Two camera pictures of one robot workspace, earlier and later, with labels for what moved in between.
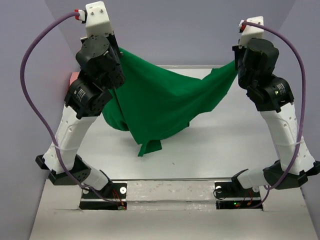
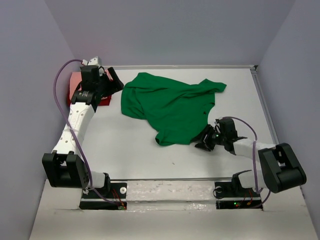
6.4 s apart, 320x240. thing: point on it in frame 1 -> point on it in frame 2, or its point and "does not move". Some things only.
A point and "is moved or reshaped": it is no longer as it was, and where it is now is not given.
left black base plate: (112, 196) does not move
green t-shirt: (152, 103) is moved or reshaped
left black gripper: (112, 39) -> (114, 86)
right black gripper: (240, 51) -> (205, 144)
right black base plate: (231, 195) does not move
